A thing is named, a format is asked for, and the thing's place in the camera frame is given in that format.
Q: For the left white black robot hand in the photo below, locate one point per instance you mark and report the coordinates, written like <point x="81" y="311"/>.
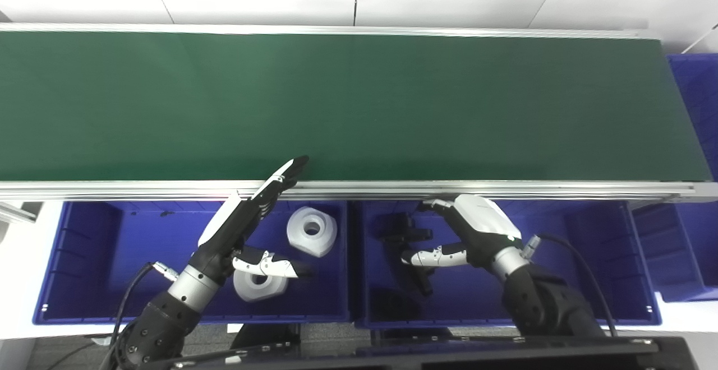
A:
<point x="230" y="235"/>

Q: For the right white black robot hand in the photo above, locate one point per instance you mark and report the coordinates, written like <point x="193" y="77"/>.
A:
<point x="482" y="227"/>

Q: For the black flange part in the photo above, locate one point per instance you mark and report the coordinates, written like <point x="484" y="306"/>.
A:
<point x="395" y="227"/>
<point x="418" y="274"/>

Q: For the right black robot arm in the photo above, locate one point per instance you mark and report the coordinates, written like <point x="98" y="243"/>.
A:
<point x="544" y="303"/>

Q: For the white plastic hub part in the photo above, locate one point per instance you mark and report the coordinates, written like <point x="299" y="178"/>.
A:
<point x="261" y="288"/>
<point x="311" y="231"/>

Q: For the blue plastic bin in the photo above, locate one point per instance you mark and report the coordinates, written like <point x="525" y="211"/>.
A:
<point x="606" y="246"/>
<point x="112" y="269"/>
<point x="690" y="246"/>

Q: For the green conveyor belt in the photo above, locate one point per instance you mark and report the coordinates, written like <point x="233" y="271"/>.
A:
<point x="359" y="106"/>

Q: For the black robot torso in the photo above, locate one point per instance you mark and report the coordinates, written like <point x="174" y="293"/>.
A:
<point x="449" y="356"/>

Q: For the wide aluminium conveyor side rail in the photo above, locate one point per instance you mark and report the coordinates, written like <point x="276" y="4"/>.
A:
<point x="505" y="189"/>

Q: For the aluminium conveyor support bracket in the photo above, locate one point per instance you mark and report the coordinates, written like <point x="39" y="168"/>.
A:
<point x="15" y="212"/>

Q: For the thin aluminium conveyor side rail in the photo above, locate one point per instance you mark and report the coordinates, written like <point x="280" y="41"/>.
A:
<point x="336" y="29"/>

